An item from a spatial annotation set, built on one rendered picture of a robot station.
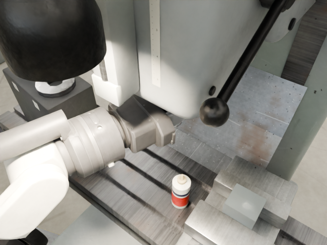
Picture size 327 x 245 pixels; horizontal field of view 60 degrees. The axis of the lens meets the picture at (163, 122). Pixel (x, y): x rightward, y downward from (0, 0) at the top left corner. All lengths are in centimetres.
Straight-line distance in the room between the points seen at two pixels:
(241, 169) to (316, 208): 134
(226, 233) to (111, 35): 40
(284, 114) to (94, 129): 55
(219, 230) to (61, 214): 139
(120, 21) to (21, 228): 29
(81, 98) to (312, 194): 163
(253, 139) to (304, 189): 122
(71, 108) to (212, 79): 44
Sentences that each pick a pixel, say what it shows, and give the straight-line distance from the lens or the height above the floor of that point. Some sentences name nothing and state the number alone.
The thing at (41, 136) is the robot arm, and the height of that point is 130.
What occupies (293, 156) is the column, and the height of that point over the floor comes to 87.
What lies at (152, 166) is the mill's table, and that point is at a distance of 74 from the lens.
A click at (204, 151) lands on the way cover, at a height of 90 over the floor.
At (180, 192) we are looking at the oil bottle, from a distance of 62.
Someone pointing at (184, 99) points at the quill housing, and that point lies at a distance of 32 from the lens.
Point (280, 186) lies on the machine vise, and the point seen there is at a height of 103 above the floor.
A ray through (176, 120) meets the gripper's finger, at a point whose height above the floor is 123.
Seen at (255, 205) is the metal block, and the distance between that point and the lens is 55.
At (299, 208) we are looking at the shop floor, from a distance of 194.
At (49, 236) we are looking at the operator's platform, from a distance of 134.
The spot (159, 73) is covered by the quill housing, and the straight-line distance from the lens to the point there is 32.
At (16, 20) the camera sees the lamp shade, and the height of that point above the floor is 149.
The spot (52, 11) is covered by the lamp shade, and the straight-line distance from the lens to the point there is 19.
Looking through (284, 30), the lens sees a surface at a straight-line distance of 46.
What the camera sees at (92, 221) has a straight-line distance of 78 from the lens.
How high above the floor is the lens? 157
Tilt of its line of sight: 46 degrees down
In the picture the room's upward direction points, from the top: straight up
